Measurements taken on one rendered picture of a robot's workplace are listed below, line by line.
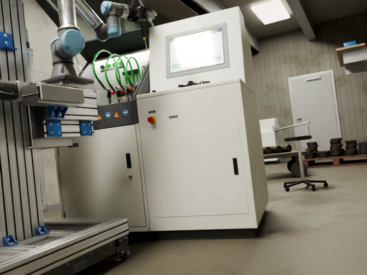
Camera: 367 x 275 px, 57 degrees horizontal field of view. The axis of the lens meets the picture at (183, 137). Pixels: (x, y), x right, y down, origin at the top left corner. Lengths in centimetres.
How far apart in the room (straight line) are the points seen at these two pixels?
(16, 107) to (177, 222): 116
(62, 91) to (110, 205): 100
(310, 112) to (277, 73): 141
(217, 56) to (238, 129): 61
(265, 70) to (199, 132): 797
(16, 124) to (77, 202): 88
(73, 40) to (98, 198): 112
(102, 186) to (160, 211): 46
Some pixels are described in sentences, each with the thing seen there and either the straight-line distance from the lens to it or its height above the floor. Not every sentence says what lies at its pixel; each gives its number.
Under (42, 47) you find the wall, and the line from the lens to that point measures 476.
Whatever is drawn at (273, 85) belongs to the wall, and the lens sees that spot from 987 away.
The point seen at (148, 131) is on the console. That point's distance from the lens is 223.
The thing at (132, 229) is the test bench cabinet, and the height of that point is 9.
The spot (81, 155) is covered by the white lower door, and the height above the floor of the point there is 62.
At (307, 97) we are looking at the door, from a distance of 964.
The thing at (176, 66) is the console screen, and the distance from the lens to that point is 250.
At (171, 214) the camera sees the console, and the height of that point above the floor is 18.
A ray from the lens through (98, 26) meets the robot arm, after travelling 215.
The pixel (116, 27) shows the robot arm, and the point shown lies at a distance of 204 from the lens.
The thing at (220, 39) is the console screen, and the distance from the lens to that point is 248.
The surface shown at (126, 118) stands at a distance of 231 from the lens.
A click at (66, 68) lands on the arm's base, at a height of 109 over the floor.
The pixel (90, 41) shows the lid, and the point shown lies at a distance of 304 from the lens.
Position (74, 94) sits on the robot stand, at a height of 92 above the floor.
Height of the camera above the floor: 60
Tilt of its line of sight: 2 degrees up
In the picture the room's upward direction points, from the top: 6 degrees counter-clockwise
